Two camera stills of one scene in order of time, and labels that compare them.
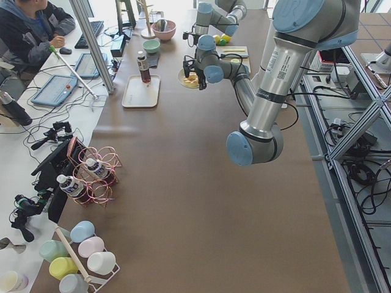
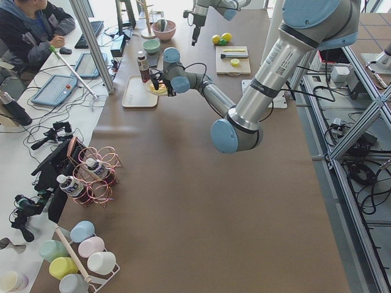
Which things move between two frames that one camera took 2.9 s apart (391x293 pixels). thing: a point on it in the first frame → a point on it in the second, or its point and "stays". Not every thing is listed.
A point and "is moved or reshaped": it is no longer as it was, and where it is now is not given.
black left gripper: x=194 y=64 → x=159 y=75
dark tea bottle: x=143 y=68 stays
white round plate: x=192 y=80 is moved or reshaped
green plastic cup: x=51 y=249 stays
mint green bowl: x=151 y=46 stays
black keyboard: x=97 y=27 stays
